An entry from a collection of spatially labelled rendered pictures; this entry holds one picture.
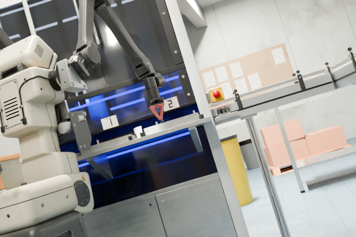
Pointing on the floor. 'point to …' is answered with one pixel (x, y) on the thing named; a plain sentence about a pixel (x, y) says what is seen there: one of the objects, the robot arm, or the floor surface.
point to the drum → (237, 169)
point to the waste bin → (249, 154)
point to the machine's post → (203, 104)
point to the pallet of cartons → (299, 144)
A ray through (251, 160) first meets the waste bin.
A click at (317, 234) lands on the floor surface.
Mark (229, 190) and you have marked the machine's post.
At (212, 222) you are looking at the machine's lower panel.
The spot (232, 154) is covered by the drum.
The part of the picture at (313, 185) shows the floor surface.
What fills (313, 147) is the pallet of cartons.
